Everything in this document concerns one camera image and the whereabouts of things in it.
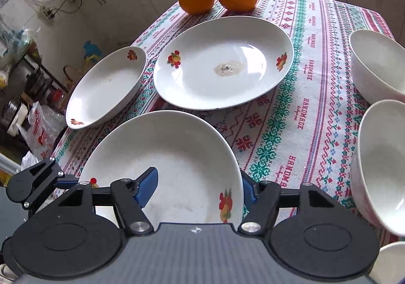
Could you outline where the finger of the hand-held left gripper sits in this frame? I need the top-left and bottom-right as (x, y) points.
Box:
(6, 157), (79, 212)

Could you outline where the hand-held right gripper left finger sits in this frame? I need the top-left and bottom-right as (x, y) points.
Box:
(58, 168), (159, 237)

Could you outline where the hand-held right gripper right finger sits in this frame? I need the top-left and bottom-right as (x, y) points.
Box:
(237, 170), (336, 236)

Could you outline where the white plate with fruit print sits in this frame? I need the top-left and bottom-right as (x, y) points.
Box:
(65, 46), (148, 130)
(79, 110), (244, 224)

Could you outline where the large white plate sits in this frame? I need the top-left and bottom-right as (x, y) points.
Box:
(153, 16), (295, 110)

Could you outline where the white plastic bag, red print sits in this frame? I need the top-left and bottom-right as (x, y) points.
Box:
(19, 102), (65, 159)

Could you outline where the patterned red green tablecloth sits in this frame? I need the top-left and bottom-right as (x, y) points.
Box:
(51, 0), (405, 272)

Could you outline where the cluttered metal rack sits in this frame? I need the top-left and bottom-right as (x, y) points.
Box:
(0, 47), (68, 145)

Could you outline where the blue plastic toy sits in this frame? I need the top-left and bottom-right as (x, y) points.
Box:
(83, 40), (106, 66)

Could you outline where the small white ceramic bowl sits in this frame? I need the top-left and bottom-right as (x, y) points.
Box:
(369, 241), (405, 284)

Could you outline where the white power strip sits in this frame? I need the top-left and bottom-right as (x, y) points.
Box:
(39, 7), (57, 21)

